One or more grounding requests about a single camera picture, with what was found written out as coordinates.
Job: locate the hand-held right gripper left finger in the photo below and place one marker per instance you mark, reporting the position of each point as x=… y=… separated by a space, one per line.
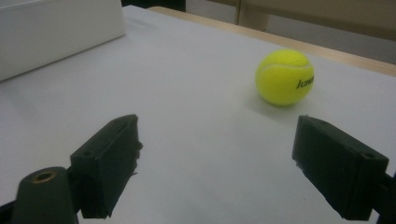
x=104 y=168

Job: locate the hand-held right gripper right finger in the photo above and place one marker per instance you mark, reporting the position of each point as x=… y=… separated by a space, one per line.
x=339 y=169

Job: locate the yellow tennis ball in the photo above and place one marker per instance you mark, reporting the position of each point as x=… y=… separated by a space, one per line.
x=283 y=77

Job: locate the white box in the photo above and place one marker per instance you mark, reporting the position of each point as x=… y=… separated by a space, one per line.
x=53 y=31

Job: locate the white table sheet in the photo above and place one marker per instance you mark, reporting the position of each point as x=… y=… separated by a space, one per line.
x=202 y=93

